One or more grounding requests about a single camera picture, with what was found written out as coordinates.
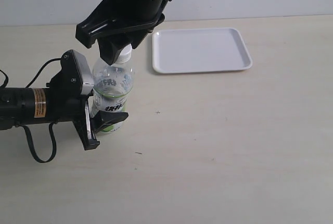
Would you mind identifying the white bottle cap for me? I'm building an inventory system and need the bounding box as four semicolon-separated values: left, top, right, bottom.
116;44;132;64

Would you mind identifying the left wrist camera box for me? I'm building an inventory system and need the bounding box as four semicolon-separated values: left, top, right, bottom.
60;49;94;97

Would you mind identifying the black left camera cable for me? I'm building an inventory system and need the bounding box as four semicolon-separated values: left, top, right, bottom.
0;58;62;164

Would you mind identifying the clear lime drink bottle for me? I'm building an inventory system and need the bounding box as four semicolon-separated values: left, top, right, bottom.
89;57;136;135

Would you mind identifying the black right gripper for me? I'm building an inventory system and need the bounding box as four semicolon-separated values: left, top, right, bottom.
75;0;172;65

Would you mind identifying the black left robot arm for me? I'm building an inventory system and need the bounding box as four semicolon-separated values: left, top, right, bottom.
1;72;128;150

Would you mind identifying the white plastic tray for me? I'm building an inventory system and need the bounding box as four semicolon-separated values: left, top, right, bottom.
152;28;253;74

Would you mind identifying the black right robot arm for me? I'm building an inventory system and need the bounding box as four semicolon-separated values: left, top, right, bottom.
75;0;172;65

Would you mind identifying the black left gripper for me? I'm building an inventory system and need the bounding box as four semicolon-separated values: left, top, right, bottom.
49;74;129;151

